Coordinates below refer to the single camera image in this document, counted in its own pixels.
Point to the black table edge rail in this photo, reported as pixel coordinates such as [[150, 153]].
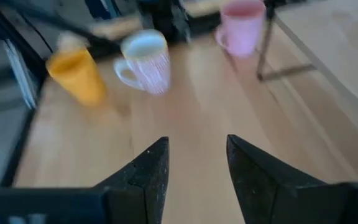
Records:
[[20, 53]]

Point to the plain pink mug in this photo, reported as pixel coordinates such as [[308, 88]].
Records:
[[242, 34]]

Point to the plain orange mug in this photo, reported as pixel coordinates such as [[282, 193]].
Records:
[[76, 77]]

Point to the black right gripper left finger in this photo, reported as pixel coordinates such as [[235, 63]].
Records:
[[148, 186]]

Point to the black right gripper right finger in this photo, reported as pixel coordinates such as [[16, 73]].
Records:
[[266, 193]]

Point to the white mug red floral pattern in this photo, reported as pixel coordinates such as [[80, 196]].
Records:
[[151, 68]]

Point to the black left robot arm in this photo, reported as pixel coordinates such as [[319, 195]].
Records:
[[166, 18]]

